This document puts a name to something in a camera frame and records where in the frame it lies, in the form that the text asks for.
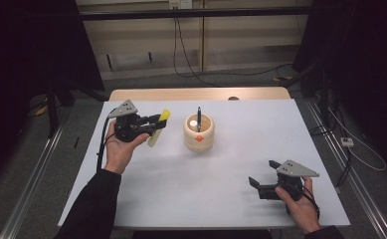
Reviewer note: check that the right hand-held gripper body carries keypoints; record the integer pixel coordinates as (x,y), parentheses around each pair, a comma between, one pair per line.
(292,182)

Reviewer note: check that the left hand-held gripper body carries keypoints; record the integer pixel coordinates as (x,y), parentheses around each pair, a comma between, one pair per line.
(128,127)

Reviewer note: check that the yellow highlighter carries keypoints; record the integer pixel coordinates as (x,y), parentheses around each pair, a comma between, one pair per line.
(154,139)

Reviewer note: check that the blue ballpoint pen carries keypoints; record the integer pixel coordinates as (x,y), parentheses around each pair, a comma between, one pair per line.
(199,116)

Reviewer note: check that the cream ribbed pen holder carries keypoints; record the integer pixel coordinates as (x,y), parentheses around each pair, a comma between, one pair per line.
(199,141)

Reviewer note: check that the person's left hand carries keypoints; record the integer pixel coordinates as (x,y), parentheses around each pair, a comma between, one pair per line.
(119,154)

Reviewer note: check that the person's right hand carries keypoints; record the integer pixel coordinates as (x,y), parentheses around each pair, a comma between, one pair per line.
(302,214)

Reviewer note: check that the small black floor piece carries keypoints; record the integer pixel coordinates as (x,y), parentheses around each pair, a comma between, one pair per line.
(76,142)

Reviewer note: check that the white power strip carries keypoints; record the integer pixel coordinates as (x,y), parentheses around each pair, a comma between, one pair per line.
(347,142)

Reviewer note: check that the black metal stand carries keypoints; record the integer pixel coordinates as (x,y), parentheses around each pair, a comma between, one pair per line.
(322,96)
(51,109)

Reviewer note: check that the yellow floor tape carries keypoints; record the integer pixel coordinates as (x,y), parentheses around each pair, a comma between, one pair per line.
(282,79)
(41,111)

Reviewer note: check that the black horizontal bar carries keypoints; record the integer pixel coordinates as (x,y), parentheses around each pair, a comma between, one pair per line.
(181,14)

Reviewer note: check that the black curtain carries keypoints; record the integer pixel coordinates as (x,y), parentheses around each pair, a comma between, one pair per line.
(22,66)
(366,59)

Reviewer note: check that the metal floor rail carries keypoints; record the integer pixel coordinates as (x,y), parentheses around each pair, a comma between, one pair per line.
(32,186)
(353,181)

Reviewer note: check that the white wall socket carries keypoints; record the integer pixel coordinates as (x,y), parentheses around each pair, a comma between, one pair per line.
(180,4)

